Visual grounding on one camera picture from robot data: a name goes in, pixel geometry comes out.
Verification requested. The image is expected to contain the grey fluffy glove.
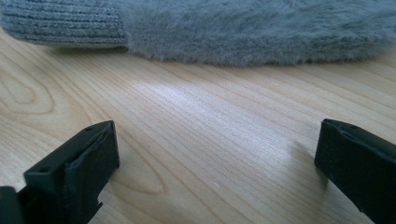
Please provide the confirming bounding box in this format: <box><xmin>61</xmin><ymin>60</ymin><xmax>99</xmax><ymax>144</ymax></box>
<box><xmin>0</xmin><ymin>0</ymin><xmax>396</xmax><ymax>68</ymax></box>

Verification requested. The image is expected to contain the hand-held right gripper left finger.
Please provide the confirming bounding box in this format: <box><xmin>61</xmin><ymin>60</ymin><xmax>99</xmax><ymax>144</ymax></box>
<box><xmin>17</xmin><ymin>119</ymin><xmax>121</xmax><ymax>224</ymax></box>

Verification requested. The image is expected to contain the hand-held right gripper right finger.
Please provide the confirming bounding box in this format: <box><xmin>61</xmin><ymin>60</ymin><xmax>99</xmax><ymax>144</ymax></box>
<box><xmin>314</xmin><ymin>118</ymin><xmax>396</xmax><ymax>224</ymax></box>

